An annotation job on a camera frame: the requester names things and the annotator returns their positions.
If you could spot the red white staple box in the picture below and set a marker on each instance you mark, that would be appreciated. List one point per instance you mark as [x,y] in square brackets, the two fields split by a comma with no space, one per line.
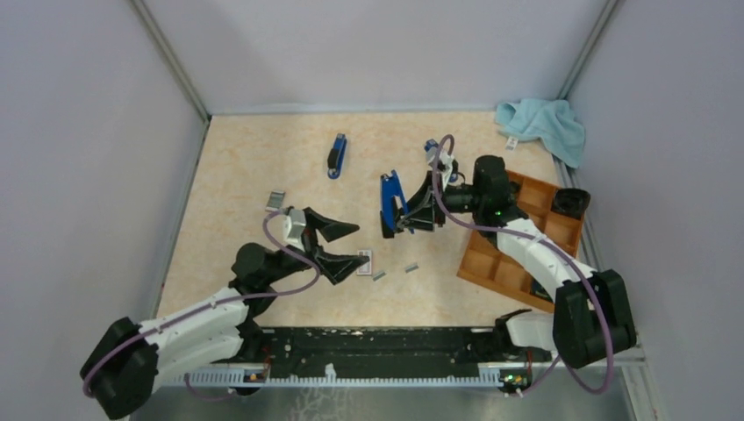
[366,268]

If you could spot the black tape roll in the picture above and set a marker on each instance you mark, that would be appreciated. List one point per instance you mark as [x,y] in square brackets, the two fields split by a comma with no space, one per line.
[571,202]

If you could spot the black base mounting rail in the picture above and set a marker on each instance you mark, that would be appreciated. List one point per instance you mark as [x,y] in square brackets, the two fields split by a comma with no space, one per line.
[382,353]

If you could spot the brown wooden compartment tray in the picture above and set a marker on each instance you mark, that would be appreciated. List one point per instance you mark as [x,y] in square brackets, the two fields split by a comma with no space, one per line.
[483,265]

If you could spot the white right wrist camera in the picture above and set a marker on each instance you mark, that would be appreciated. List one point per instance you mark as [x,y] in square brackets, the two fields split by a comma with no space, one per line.
[446,165]

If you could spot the white cable duct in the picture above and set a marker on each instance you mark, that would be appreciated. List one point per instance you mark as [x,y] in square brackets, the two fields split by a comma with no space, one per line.
[241,378]

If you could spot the blue black stapler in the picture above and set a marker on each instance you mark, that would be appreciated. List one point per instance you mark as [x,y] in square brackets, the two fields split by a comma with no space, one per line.
[336,156]
[394,208]

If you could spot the light blue cloth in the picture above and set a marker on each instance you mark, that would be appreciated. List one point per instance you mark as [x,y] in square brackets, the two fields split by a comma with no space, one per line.
[553,122]

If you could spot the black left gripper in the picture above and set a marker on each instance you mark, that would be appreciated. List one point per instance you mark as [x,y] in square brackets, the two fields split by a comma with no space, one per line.
[336,267]

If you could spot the silver staple strip box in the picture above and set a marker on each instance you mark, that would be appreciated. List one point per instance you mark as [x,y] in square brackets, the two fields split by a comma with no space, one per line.
[275,200]

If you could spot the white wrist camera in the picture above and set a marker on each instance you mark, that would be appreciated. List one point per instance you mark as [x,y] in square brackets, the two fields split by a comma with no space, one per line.
[446,165]
[293,228]

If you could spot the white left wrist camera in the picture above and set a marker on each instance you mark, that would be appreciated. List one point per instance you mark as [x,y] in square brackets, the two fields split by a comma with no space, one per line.
[293,228]

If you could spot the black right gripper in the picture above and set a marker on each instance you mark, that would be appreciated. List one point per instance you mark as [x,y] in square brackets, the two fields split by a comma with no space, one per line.
[420,214]

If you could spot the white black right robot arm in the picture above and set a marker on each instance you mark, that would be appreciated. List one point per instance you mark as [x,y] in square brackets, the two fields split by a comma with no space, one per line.
[592,316]

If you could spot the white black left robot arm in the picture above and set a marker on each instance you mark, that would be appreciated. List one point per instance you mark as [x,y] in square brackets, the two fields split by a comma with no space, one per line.
[132,360]

